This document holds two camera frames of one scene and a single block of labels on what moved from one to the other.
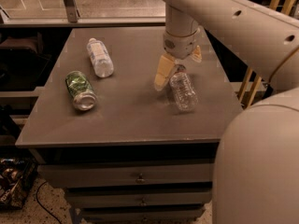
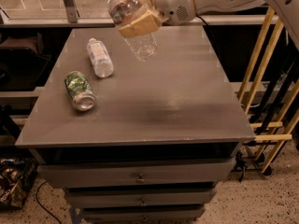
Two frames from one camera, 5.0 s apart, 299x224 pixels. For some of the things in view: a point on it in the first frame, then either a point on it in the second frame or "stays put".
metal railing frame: x=71 y=18 stays put
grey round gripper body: x=181 y=46 -> x=172 y=4
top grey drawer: x=64 y=175 stays put
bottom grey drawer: x=141 y=216 stays put
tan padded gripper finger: x=165 y=66 -> x=146 y=23
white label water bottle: x=99 y=58 stays put
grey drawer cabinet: x=120 y=148 stays put
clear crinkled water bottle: x=184 y=90 -> x=123 y=7
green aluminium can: x=81 y=91 stays put
